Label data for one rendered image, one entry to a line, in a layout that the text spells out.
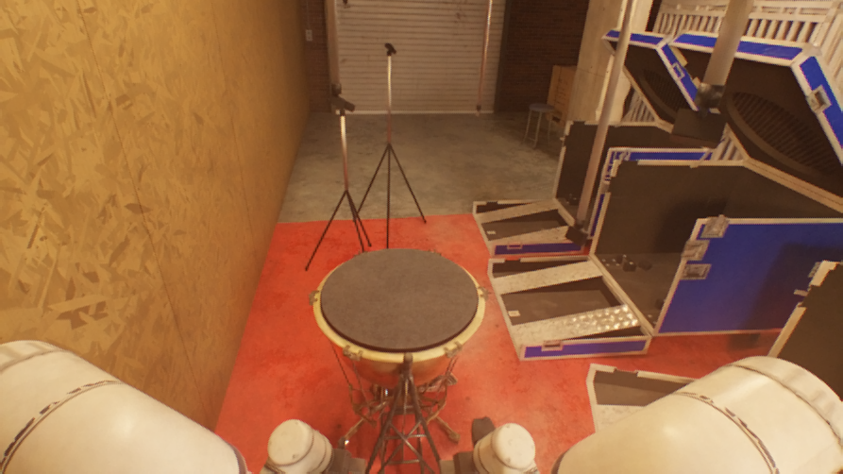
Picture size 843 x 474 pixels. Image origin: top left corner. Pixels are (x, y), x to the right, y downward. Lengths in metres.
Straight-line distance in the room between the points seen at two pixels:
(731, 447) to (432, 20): 7.43
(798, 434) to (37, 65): 1.45
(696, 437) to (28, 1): 1.43
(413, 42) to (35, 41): 6.64
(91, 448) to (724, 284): 2.80
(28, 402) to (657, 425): 0.55
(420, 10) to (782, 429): 7.38
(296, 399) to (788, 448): 2.20
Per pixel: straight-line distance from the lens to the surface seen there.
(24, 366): 0.56
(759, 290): 3.07
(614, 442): 0.47
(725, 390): 0.52
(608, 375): 2.66
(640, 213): 3.47
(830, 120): 2.69
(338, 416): 2.36
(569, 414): 2.51
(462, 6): 7.74
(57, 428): 0.48
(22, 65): 1.29
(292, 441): 0.99
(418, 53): 7.64
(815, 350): 2.81
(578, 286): 3.26
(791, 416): 0.53
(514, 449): 0.99
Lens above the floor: 1.90
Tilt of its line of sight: 27 degrees down
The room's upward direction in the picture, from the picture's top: 2 degrees clockwise
